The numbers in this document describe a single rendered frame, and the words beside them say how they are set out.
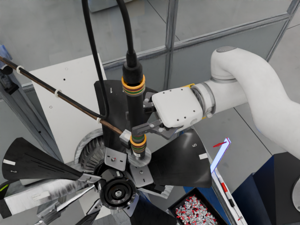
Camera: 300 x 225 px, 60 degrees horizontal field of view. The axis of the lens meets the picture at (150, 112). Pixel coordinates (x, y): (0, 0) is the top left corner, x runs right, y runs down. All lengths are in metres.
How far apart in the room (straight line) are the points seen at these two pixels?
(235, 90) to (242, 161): 1.73
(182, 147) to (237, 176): 1.35
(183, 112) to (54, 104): 0.58
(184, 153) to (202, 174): 0.10
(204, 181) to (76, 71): 0.62
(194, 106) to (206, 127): 1.81
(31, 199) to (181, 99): 0.68
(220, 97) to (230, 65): 0.09
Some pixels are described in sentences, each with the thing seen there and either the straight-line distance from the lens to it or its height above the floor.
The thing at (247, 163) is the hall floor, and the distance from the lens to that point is 2.37.
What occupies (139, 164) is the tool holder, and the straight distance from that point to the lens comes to 0.78.
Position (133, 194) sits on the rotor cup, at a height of 1.21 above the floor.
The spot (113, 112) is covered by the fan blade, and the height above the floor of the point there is 1.35.
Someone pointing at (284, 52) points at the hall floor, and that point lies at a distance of 3.31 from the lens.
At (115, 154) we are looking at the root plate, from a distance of 0.88.
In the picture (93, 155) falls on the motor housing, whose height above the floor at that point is 1.18.
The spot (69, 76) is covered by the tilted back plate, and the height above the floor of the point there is 1.32.
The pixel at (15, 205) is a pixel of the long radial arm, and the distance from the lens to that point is 1.09.
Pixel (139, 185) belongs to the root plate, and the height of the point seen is 1.19.
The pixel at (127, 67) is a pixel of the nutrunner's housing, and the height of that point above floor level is 1.74.
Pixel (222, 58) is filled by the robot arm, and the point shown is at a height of 1.64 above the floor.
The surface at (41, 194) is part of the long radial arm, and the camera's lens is 1.06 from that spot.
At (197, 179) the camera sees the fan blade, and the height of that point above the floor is 1.15.
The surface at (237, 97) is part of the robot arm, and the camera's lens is 0.66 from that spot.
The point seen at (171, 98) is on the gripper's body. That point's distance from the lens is 0.62.
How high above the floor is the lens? 2.07
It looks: 57 degrees down
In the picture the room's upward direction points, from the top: straight up
